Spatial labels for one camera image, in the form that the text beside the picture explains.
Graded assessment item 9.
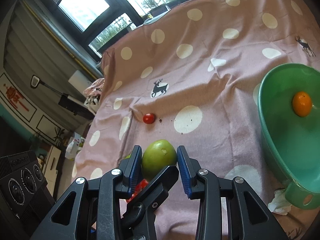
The red cherry tomato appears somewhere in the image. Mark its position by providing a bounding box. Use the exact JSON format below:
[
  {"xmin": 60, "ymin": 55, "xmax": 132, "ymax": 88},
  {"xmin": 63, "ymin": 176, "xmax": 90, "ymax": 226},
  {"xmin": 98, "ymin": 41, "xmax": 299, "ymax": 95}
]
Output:
[
  {"xmin": 126, "ymin": 179, "xmax": 149, "ymax": 203},
  {"xmin": 143, "ymin": 113, "xmax": 156, "ymax": 125}
]

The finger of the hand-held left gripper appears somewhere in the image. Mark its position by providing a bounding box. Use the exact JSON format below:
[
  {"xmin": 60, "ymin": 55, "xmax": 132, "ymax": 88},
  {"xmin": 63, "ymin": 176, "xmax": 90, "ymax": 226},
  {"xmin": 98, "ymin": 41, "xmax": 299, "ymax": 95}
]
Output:
[{"xmin": 120, "ymin": 165, "xmax": 180, "ymax": 240}]

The pink polka-dot blanket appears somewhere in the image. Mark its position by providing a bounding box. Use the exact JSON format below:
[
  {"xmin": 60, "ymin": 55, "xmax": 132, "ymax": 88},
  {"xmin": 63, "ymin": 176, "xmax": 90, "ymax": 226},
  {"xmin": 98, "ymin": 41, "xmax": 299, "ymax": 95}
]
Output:
[{"xmin": 71, "ymin": 0, "xmax": 320, "ymax": 240}]

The crumpled white tissue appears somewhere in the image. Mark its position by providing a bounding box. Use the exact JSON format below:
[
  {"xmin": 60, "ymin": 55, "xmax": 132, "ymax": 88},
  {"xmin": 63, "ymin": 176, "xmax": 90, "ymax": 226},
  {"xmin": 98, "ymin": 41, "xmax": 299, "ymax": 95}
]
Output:
[{"xmin": 268, "ymin": 188, "xmax": 293, "ymax": 216}]

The white plastic bag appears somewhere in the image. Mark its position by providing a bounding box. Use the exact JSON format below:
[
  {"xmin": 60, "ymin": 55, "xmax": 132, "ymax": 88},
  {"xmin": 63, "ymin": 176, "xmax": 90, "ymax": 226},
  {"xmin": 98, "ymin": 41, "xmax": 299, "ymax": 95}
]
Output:
[{"xmin": 65, "ymin": 134, "xmax": 86, "ymax": 161}]

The striped pink cloth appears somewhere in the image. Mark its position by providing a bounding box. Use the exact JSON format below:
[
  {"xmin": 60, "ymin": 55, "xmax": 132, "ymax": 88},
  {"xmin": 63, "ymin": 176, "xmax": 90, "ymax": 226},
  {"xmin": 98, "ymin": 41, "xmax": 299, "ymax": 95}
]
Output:
[{"xmin": 83, "ymin": 78, "xmax": 105, "ymax": 113}]

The green plastic bowl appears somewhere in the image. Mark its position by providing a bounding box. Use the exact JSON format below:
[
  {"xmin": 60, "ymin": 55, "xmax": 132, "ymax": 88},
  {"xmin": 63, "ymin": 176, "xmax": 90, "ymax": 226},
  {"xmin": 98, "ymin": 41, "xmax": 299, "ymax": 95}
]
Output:
[{"xmin": 257, "ymin": 63, "xmax": 320, "ymax": 209}]

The red wall decoration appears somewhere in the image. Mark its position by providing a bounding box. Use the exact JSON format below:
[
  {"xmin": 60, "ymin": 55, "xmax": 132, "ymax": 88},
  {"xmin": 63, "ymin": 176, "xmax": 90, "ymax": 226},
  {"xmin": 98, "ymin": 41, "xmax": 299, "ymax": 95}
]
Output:
[{"xmin": 0, "ymin": 72, "xmax": 38, "ymax": 123}]

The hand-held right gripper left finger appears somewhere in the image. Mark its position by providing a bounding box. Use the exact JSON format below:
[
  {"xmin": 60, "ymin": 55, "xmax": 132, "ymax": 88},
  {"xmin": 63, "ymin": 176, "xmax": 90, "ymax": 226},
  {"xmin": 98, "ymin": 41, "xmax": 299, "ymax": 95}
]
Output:
[{"xmin": 30, "ymin": 145, "xmax": 143, "ymax": 240}]

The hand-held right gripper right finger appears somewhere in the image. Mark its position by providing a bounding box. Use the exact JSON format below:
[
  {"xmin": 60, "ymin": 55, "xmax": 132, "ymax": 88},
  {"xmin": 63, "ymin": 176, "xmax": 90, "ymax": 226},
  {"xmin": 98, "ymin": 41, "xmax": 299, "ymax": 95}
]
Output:
[{"xmin": 176, "ymin": 145, "xmax": 283, "ymax": 240}]

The black-framed window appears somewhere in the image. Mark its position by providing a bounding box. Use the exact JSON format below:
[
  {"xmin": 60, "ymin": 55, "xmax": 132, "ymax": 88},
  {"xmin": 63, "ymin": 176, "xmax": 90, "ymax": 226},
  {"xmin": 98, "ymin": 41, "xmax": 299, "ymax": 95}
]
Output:
[{"xmin": 35, "ymin": 0, "xmax": 243, "ymax": 63}]

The white box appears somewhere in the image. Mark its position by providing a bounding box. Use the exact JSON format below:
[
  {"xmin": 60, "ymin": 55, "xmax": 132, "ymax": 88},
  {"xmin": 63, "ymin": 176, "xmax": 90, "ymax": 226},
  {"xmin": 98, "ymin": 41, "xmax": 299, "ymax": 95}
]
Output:
[{"xmin": 68, "ymin": 70, "xmax": 91, "ymax": 92}]

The orange mandarin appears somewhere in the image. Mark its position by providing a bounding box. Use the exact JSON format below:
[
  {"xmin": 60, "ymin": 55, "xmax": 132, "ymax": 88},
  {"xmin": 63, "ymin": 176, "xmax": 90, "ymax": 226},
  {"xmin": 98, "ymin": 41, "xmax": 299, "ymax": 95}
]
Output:
[{"xmin": 292, "ymin": 91, "xmax": 313, "ymax": 117}]

